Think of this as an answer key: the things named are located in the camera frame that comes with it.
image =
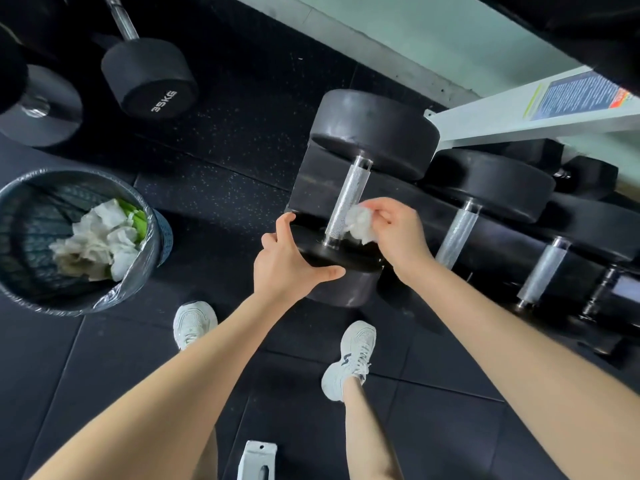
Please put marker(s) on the person's left hand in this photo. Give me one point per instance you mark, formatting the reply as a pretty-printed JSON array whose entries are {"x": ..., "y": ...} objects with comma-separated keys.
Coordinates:
[{"x": 285, "y": 274}]

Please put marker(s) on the person's right hand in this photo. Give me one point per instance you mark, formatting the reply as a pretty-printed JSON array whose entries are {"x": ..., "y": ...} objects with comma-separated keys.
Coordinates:
[{"x": 402, "y": 239}]

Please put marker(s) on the white wet wipe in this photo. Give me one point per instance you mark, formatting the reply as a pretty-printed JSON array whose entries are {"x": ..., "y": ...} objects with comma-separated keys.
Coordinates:
[{"x": 360, "y": 222}]

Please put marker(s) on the person's right forearm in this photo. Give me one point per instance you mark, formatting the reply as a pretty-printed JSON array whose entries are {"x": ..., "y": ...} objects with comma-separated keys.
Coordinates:
[{"x": 540, "y": 364}]

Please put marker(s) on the person's left forearm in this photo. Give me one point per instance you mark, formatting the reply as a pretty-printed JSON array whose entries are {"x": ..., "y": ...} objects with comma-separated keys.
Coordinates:
[{"x": 150, "y": 399}]

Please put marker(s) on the black dumbbell rack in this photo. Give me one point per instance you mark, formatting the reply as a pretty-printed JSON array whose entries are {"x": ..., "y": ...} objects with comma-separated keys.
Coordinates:
[{"x": 320, "y": 184}]

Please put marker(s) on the person's left white sneaker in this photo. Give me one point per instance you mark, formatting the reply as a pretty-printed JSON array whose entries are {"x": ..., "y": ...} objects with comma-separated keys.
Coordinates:
[{"x": 192, "y": 322}]

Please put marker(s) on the person's white sneaker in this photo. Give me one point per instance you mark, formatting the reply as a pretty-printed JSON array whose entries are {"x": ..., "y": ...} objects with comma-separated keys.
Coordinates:
[
  {"x": 192, "y": 322},
  {"x": 350, "y": 359}
]

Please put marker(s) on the person's right white sneaker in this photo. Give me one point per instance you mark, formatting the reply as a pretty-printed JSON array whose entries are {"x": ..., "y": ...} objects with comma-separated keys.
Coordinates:
[{"x": 350, "y": 359}]

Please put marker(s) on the person's right leg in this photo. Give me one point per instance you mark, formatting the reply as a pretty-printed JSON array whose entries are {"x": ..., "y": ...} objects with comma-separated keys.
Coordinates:
[{"x": 367, "y": 439}]

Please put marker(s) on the black hex dumbbell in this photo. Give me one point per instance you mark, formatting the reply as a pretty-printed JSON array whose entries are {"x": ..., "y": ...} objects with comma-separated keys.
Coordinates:
[{"x": 590, "y": 177}]

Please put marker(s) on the big black dumbbell white lettering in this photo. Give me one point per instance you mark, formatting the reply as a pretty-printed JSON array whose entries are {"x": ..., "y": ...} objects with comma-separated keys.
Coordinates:
[{"x": 150, "y": 77}]

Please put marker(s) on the big black dumbbell chrome hub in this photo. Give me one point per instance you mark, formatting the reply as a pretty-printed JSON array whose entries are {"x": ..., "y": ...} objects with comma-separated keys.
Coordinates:
[{"x": 45, "y": 109}]

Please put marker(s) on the white metal rack leg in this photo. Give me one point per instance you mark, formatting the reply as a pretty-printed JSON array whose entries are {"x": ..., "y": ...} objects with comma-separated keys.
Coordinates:
[{"x": 500, "y": 119}]

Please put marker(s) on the green crumpled wrapper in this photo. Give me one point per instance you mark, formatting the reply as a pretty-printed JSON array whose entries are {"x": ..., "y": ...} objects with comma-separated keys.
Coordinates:
[{"x": 137, "y": 217}]

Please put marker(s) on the white metal rack foot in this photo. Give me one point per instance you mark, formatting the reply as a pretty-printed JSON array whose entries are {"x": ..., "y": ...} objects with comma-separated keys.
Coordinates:
[{"x": 256, "y": 462}]

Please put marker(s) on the blue waste basket with liner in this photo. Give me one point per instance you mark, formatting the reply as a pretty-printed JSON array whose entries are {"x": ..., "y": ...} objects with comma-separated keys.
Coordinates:
[{"x": 30, "y": 274}]

